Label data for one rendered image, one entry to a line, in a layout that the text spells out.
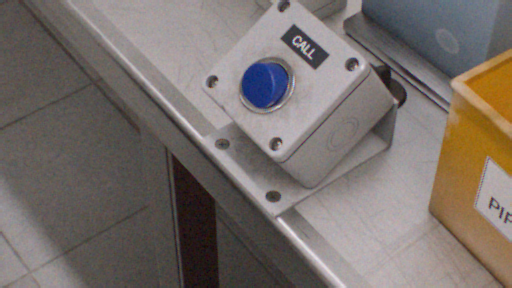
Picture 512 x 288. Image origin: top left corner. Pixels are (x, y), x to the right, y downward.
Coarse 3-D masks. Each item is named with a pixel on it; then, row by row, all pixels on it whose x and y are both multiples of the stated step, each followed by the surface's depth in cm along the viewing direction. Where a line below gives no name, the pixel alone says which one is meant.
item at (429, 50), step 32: (384, 0) 61; (416, 0) 59; (448, 0) 56; (480, 0) 54; (352, 32) 63; (384, 32) 62; (416, 32) 60; (448, 32) 58; (480, 32) 56; (416, 64) 61; (448, 64) 59; (480, 64) 57; (448, 96) 59
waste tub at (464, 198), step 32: (480, 96) 49; (448, 128) 49; (480, 128) 47; (448, 160) 50; (480, 160) 48; (448, 192) 52; (480, 192) 49; (448, 224) 53; (480, 224) 50; (480, 256) 52
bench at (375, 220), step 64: (64, 0) 66; (128, 0) 66; (192, 0) 66; (128, 64) 62; (192, 64) 62; (384, 64) 62; (192, 128) 58; (192, 192) 75; (320, 192) 55; (384, 192) 55; (192, 256) 81; (320, 256) 52; (384, 256) 52; (448, 256) 52
